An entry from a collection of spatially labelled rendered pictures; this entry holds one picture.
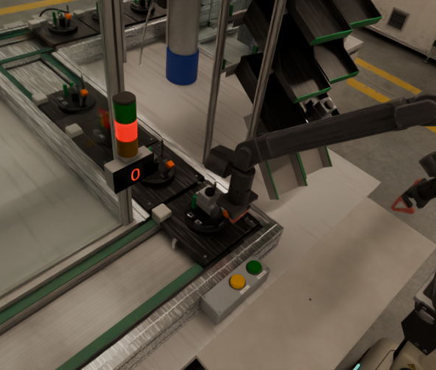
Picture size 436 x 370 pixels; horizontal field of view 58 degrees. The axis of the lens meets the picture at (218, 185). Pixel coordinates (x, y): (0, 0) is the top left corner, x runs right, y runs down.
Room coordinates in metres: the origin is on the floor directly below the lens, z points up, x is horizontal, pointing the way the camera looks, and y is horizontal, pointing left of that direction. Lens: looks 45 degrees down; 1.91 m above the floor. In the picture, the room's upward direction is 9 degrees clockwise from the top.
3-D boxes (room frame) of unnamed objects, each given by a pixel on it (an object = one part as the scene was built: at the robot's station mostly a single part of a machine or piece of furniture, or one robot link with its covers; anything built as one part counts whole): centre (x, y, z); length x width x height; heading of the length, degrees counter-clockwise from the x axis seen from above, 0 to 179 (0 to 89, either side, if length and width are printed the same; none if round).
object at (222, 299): (0.58, -0.10, 0.93); 0.21 x 0.07 x 0.06; 141
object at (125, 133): (0.70, 0.23, 1.33); 0.05 x 0.05 x 0.05
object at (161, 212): (0.76, 0.16, 0.97); 0.05 x 0.05 x 0.04; 51
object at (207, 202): (0.78, 0.03, 1.06); 0.08 x 0.04 x 0.07; 52
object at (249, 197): (0.71, -0.06, 1.17); 0.10 x 0.07 x 0.07; 142
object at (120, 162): (0.70, 0.23, 1.29); 0.12 x 0.05 x 0.25; 141
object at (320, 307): (0.80, -0.24, 0.84); 0.90 x 0.70 x 0.03; 140
